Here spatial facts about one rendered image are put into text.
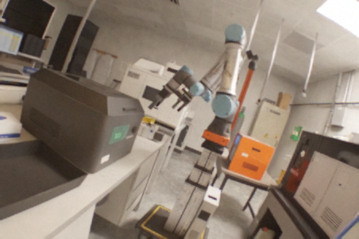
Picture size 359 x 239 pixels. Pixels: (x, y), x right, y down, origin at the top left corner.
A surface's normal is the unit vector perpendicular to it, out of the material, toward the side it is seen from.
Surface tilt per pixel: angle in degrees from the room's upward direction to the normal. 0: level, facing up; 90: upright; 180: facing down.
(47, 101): 90
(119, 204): 90
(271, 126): 90
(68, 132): 90
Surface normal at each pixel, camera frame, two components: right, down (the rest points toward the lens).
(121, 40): -0.14, -0.01
